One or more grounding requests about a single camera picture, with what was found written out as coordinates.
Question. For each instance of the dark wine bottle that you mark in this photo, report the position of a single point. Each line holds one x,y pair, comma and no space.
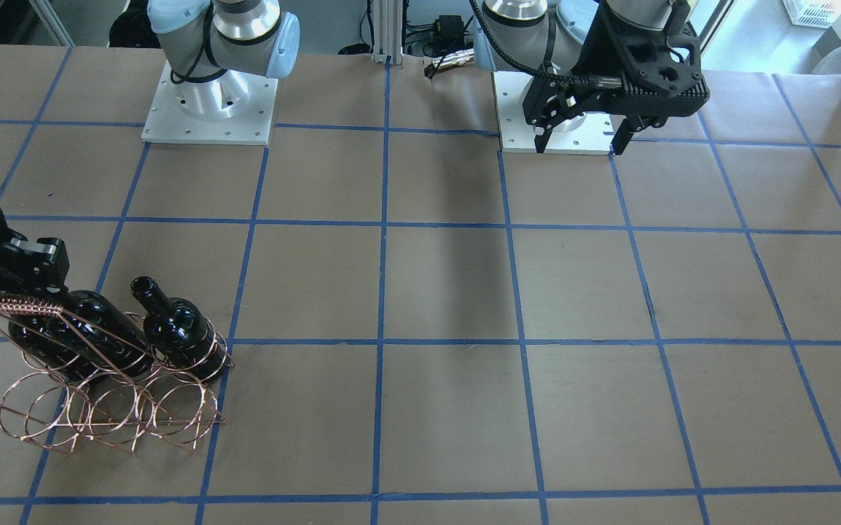
98,331

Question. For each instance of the dark wine bottle rear basket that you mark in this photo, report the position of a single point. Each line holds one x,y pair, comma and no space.
30,333

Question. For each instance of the dark wine bottle basket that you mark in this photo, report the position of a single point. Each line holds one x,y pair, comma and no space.
30,333
178,330

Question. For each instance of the dark wine bottle front basket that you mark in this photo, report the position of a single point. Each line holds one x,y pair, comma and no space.
178,330

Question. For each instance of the copper wire wine basket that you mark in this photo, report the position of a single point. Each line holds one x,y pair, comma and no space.
51,409

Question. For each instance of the aluminium frame post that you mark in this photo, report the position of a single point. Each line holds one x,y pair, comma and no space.
387,26

